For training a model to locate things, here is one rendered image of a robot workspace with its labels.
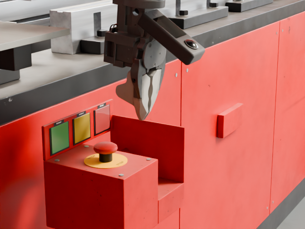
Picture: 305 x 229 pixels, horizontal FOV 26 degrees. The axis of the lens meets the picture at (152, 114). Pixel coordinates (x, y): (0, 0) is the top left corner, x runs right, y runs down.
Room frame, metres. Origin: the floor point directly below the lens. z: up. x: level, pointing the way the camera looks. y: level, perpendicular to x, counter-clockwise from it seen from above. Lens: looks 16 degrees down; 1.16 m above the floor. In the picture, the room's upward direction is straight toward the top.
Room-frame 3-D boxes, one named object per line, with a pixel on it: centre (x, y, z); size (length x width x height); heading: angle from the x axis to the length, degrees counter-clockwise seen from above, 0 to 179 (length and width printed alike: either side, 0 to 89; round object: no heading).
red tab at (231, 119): (1.90, -0.23, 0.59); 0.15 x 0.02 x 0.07; 150
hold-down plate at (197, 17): (1.93, -0.14, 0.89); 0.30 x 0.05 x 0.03; 150
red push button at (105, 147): (1.03, 0.08, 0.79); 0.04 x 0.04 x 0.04
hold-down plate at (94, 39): (1.58, 0.06, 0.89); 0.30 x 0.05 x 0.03; 150
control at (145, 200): (1.07, 0.06, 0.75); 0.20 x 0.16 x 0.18; 149
